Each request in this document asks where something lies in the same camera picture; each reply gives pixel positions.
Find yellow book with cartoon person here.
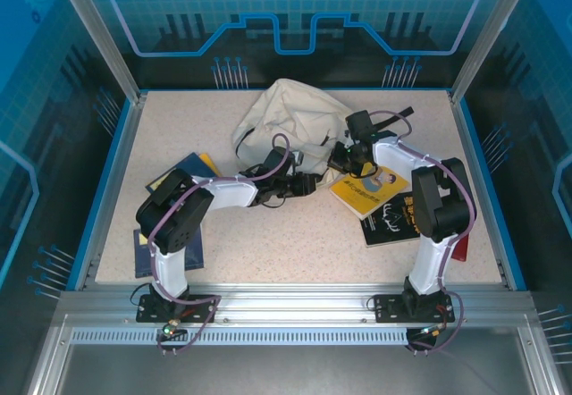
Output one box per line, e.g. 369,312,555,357
329,164,411,222

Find cream canvas backpack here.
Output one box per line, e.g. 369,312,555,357
231,78,415,190

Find yellow book with blue pattern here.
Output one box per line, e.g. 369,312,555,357
146,152,221,194

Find blue book with yellow label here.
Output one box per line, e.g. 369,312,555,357
147,152,223,193

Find large dark blue book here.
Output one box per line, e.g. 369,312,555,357
132,227,205,280

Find red book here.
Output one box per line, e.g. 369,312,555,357
450,232,471,263

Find aluminium front rail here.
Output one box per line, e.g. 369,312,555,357
57,283,535,324

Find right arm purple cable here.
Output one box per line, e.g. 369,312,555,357
374,111,475,356

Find aluminium side rail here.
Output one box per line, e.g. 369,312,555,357
446,90,511,291
73,93,149,291

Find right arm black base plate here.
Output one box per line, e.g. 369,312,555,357
373,294,453,324

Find slotted grey cable duct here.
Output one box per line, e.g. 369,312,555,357
70,328,410,347

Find aluminium corner post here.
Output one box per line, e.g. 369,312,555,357
449,0,540,105
47,0,149,105

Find grey metal outer frame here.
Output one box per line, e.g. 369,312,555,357
24,314,567,395

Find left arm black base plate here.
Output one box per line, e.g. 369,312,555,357
136,293,221,324

